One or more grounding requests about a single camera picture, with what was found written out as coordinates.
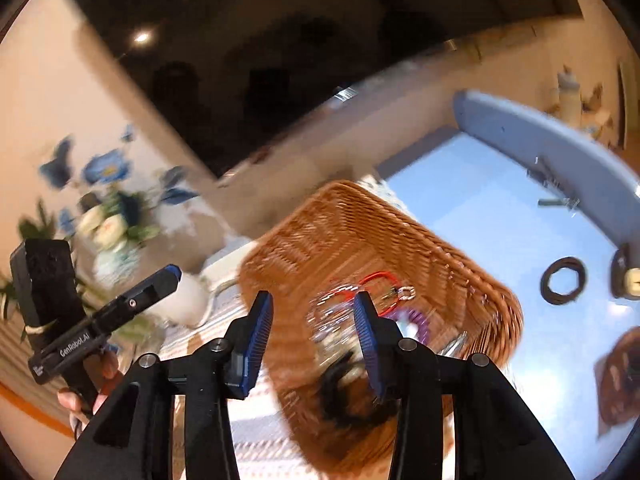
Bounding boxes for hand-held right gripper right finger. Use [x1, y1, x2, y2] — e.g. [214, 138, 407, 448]
[352, 290, 576, 480]

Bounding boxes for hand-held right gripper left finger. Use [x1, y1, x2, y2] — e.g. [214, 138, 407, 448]
[52, 290, 275, 480]

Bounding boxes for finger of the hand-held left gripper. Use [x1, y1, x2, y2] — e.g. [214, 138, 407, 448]
[92, 264, 182, 335]

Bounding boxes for black wrist watch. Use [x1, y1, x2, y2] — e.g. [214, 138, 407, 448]
[320, 350, 401, 429]

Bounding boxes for red key ring with keys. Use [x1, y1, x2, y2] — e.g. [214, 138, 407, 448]
[325, 272, 417, 319]

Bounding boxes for brown wicker basket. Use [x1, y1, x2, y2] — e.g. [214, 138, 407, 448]
[239, 180, 525, 476]

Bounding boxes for person's left hand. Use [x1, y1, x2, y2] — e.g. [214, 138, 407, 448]
[56, 350, 121, 442]

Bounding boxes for white vase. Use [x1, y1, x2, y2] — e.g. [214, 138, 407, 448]
[159, 270, 212, 329]

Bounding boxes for green leafy plant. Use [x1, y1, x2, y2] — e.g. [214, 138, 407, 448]
[0, 199, 57, 311]

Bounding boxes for white and blue flower bouquet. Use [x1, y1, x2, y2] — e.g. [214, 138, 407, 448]
[75, 190, 162, 282]

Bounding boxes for clear acrylic holder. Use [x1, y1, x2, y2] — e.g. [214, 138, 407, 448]
[526, 156, 582, 212]

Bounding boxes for brown dish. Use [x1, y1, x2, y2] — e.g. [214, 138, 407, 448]
[594, 327, 640, 429]

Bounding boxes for black television screen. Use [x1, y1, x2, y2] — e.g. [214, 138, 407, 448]
[65, 0, 586, 179]

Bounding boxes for white bottle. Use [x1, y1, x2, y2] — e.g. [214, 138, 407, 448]
[555, 66, 584, 122]

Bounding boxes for purple spiral hair tie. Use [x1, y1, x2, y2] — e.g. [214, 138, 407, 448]
[387, 307, 432, 344]

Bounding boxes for pearl bead bracelet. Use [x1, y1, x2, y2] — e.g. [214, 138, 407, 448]
[307, 285, 361, 347]

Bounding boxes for black hair tie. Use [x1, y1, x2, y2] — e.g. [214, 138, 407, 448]
[540, 256, 588, 307]

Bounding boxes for blue curved table rail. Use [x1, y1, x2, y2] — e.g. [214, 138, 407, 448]
[452, 89, 640, 261]

